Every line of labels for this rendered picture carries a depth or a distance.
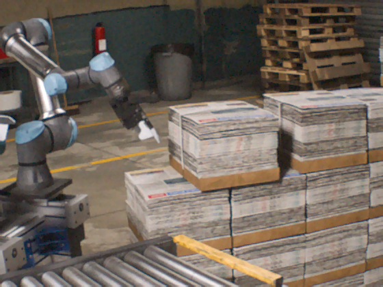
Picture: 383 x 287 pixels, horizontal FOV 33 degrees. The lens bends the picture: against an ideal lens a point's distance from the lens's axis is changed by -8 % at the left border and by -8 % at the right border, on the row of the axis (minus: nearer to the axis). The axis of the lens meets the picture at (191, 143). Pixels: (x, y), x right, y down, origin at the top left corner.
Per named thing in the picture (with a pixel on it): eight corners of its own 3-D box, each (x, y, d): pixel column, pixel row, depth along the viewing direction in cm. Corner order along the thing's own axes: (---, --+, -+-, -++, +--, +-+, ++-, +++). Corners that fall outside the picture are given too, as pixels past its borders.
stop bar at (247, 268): (182, 239, 195) (182, 233, 194) (284, 283, 160) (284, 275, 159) (173, 242, 193) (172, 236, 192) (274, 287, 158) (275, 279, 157)
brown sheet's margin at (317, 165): (262, 151, 277) (262, 141, 276) (325, 143, 284) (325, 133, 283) (301, 173, 241) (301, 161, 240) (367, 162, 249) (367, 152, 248)
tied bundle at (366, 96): (325, 144, 286) (324, 90, 281) (380, 137, 293) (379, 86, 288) (368, 164, 250) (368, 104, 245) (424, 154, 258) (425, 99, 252)
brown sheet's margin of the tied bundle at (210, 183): (185, 179, 243) (185, 167, 242) (262, 169, 251) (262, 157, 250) (199, 191, 228) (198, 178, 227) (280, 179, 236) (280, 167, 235)
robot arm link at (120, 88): (120, 75, 238) (126, 78, 231) (127, 86, 240) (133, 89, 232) (102, 87, 237) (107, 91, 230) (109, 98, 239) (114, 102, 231)
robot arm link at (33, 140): (11, 160, 249) (7, 125, 246) (37, 153, 259) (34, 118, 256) (29, 165, 241) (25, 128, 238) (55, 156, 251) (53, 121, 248)
